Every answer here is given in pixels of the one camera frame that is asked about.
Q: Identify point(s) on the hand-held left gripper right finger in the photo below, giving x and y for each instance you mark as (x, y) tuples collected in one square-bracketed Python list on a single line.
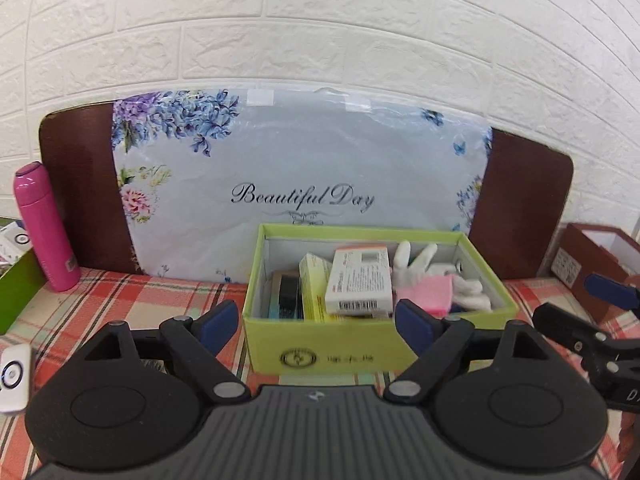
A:
[(412, 321)]

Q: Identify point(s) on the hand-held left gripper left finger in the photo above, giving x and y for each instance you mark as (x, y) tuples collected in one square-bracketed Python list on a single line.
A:
[(220, 321)]

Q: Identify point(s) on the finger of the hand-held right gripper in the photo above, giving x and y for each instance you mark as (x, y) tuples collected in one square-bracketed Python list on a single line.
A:
[(607, 288), (565, 327)]

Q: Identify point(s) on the white box with red label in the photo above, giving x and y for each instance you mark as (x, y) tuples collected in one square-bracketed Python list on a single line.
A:
[(357, 285)]

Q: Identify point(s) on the dark blue small box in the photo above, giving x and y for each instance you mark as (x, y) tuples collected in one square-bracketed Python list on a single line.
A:
[(289, 295)]

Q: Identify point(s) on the large light green box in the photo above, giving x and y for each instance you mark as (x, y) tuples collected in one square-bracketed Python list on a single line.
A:
[(320, 345)]

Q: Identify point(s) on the long yellow-green box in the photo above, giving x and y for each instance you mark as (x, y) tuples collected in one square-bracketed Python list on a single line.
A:
[(312, 285)]

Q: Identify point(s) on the brown cardboard box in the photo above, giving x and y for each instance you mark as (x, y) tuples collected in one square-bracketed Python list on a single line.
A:
[(590, 265)]

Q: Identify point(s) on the plaid tablecloth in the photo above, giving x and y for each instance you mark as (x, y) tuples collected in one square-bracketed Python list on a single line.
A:
[(100, 300)]

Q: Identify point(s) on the pink thermos bottle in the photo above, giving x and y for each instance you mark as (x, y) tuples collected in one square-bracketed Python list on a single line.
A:
[(45, 230)]

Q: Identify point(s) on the brown wooden board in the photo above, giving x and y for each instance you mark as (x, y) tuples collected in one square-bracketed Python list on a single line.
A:
[(75, 185)]

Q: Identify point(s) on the dark green open box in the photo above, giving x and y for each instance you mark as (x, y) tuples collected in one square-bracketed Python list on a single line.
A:
[(20, 285)]

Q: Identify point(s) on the white round-button device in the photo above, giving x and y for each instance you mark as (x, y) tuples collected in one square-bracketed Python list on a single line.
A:
[(15, 380)]

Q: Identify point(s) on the white printed packet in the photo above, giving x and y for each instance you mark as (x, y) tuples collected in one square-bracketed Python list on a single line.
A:
[(12, 240)]

